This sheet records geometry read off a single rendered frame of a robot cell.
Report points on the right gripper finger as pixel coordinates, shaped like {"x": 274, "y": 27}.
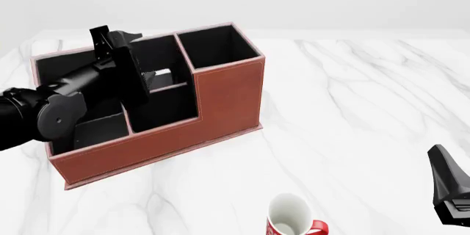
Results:
{"x": 448, "y": 174}

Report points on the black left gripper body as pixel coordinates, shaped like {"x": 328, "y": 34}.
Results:
{"x": 128, "y": 75}

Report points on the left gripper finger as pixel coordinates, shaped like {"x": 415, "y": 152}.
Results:
{"x": 131, "y": 36}
{"x": 150, "y": 80}

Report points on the red-brown desk caddy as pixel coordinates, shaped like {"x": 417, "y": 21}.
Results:
{"x": 227, "y": 94}

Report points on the white and red mug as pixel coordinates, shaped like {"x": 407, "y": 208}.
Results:
{"x": 290, "y": 210}

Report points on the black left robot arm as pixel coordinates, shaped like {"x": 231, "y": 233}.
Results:
{"x": 25, "y": 113}

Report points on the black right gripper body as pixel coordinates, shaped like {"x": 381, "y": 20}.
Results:
{"x": 455, "y": 213}

